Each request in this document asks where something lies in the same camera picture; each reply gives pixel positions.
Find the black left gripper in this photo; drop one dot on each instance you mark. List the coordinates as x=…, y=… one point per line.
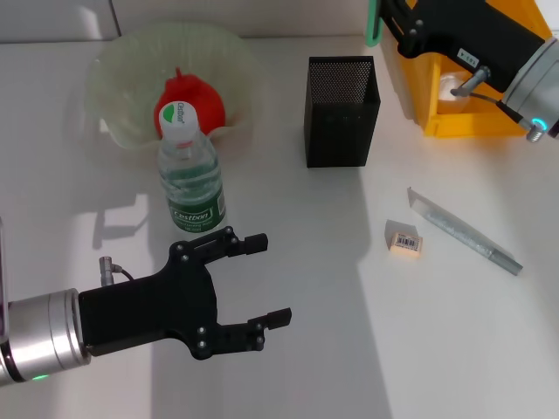
x=148, y=310

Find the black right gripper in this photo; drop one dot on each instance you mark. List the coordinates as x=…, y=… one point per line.
x=463, y=30

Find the green utility knife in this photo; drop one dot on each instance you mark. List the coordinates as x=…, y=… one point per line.
x=373, y=26

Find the white paper ball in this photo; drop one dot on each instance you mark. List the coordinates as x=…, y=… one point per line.
x=450, y=89

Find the clear water bottle green label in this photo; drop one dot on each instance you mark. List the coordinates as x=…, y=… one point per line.
x=192, y=187

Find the beige eraser with barcode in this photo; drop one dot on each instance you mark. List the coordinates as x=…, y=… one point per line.
x=408, y=243

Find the silver metal ruler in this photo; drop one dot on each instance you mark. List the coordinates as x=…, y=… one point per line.
x=458, y=231

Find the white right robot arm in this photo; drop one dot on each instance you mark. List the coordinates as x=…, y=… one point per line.
x=537, y=83

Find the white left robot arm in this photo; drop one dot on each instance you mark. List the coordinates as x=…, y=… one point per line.
x=39, y=331

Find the black mesh pen holder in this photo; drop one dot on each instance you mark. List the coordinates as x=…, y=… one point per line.
x=340, y=126

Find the red-orange round fruit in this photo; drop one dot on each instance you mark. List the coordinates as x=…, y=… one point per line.
x=205, y=96

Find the pale green wavy fruit plate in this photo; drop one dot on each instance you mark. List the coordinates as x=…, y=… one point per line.
x=131, y=65

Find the yellow plastic bin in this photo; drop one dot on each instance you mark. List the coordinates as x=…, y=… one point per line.
x=476, y=120

